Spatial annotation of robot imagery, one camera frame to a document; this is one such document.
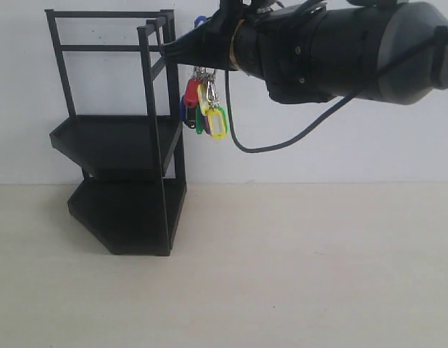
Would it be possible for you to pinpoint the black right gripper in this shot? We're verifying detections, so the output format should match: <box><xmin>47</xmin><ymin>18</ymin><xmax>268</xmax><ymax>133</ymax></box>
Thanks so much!
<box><xmin>160</xmin><ymin>1</ymin><xmax>342</xmax><ymax>104</ymax></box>

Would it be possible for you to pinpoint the colourful key tag bunch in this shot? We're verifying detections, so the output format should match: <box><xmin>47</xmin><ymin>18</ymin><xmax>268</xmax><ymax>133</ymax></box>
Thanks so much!
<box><xmin>180</xmin><ymin>66</ymin><xmax>229</xmax><ymax>140</ymax></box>

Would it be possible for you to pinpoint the black metal shelf rack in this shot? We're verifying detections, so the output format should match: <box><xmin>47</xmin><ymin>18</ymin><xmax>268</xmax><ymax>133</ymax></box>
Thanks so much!
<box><xmin>46</xmin><ymin>9</ymin><xmax>187</xmax><ymax>257</ymax></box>

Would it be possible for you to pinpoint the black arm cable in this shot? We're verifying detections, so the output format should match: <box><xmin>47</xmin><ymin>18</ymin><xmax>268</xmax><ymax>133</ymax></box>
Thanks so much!
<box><xmin>224</xmin><ymin>27</ymin><xmax>448</xmax><ymax>154</ymax></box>

